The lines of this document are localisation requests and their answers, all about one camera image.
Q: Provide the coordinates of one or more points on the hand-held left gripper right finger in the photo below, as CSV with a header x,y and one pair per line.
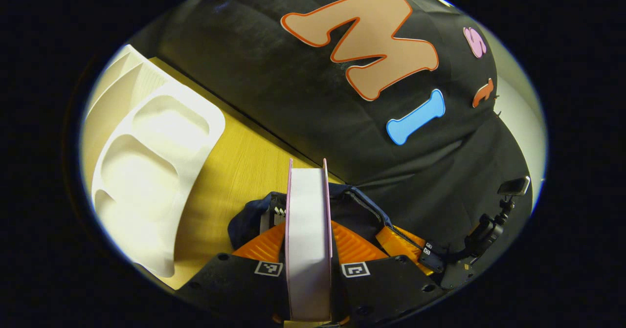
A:
x,y
386,289

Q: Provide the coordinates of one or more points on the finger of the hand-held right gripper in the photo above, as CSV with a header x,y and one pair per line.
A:
x,y
398,242

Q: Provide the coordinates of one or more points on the black backdrop cloth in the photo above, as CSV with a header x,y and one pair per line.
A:
x,y
342,122

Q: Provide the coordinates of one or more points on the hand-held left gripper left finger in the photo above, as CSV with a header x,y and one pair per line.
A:
x,y
234,289

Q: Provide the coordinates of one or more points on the white plastic bookshelf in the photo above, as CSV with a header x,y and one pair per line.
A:
x,y
146,171

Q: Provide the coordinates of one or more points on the pink cover book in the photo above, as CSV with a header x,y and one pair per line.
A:
x,y
308,250

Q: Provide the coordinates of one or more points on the blue schoolbag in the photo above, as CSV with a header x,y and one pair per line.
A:
x,y
362,210

